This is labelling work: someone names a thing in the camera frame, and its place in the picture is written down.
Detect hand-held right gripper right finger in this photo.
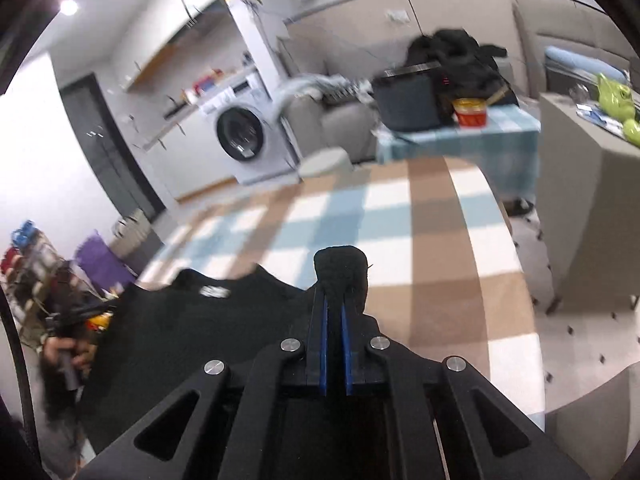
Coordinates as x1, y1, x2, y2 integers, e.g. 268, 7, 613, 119
341, 290, 593, 480

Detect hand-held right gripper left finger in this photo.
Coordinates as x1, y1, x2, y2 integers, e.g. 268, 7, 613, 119
75, 281, 331, 480

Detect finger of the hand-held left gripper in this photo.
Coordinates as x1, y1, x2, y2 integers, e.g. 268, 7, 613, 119
70, 300, 121, 319

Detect black sweater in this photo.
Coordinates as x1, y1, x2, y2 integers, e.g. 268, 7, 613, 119
80, 245, 372, 457

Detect pile of black clothes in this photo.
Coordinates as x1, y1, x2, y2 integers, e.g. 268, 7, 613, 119
405, 29, 522, 109

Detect person's left hand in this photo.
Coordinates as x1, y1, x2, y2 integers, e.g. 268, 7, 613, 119
42, 336, 95, 377

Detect purple bag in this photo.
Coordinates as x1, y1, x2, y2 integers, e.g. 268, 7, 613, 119
75, 232, 139, 297

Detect wooden shoe rack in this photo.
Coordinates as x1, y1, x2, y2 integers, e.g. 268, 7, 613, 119
0, 230, 78, 352

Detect woven laundry basket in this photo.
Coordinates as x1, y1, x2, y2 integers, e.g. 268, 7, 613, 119
111, 209, 166, 274

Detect checkered tablecloth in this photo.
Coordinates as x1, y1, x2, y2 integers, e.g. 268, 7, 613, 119
140, 156, 549, 432

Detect dark glass door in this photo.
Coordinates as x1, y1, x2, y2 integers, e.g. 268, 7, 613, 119
59, 74, 167, 222

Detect white base kitchen cabinet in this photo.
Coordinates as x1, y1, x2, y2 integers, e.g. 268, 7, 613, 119
130, 105, 237, 202

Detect white round stool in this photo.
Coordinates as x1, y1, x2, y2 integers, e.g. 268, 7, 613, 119
298, 149, 354, 181

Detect grey sofa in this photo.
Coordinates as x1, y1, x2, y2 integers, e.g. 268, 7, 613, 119
277, 35, 522, 167

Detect white washing machine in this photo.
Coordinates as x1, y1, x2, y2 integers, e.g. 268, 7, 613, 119
200, 72, 302, 187

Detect red container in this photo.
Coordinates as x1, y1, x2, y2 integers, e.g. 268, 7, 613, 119
192, 70, 224, 97

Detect houndstooth pillow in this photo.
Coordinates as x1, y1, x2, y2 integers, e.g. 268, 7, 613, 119
325, 80, 375, 107

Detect light grey garment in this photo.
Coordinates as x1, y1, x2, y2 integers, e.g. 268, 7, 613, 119
272, 74, 362, 122

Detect black electric cooker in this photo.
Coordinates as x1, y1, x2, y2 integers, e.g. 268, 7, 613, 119
372, 62, 444, 132

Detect red instant noodle cup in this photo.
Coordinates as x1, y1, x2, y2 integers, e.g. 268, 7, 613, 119
452, 98, 489, 129

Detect grey cabinet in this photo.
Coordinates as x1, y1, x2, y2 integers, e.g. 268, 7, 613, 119
537, 92, 640, 314

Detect green figure toy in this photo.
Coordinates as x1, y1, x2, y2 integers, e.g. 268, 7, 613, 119
597, 72, 640, 149

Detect light blue pillow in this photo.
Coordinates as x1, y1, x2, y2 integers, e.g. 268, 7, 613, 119
544, 46, 632, 84

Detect grey upholstered bed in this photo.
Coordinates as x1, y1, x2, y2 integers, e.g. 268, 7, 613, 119
512, 0, 640, 102

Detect black cable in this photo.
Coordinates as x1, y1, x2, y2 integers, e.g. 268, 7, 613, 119
0, 290, 40, 463

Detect white wall kitchen cabinets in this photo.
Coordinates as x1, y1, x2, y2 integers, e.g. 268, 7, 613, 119
107, 0, 237, 92

